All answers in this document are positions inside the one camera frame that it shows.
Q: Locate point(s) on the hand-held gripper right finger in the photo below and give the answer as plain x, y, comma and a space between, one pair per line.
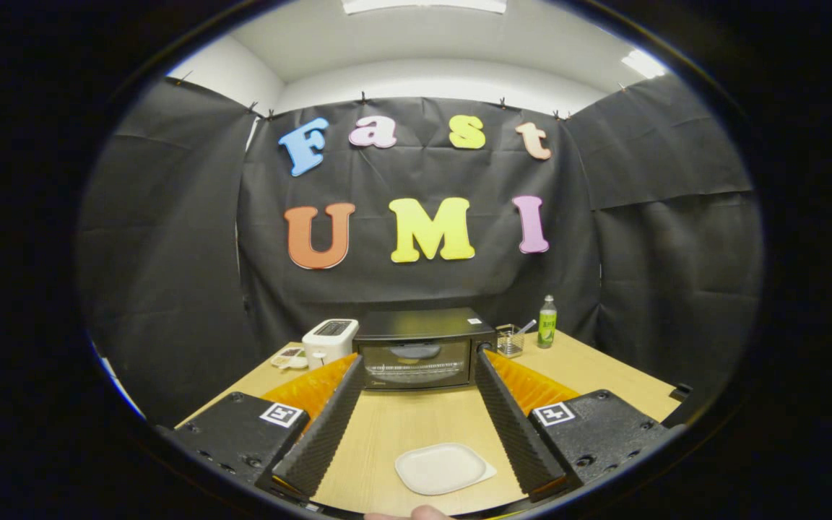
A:
517, 433

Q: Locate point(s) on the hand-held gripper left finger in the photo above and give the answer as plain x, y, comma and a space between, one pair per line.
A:
322, 433

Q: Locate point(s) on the white plate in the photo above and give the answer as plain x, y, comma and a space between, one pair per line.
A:
445, 469

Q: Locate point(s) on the black toaster oven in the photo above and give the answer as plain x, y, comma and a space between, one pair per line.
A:
423, 325

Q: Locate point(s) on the white pop-up toaster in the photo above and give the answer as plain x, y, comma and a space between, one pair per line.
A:
329, 343

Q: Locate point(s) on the small white snack tray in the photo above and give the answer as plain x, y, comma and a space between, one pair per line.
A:
289, 357

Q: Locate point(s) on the green drink bottle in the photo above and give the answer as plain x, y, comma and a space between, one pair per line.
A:
547, 328

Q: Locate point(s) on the small black object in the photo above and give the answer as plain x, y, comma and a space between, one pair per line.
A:
680, 392

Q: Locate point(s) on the black backdrop cloth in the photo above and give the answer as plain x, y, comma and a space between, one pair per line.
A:
423, 173

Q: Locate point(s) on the small ceiling light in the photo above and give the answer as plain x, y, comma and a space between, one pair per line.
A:
645, 63

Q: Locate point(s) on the long ceiling light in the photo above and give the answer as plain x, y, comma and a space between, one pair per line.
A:
423, 6

